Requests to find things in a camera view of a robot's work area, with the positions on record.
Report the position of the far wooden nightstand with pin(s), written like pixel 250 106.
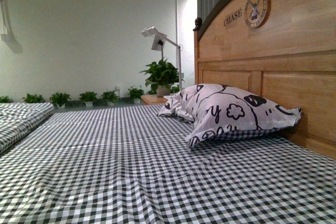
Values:
pixel 152 99

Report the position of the large potted plant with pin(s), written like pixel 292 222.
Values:
pixel 162 75

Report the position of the small potted plant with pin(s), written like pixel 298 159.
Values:
pixel 135 94
pixel 88 98
pixel 59 99
pixel 5 99
pixel 33 98
pixel 110 97

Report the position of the white patterned pillow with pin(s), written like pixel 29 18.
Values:
pixel 225 112

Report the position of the checkered bed sheet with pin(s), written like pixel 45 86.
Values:
pixel 126 165

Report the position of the wooden headboard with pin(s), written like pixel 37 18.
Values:
pixel 282 50

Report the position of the folded checkered blanket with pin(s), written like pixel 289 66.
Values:
pixel 19 119

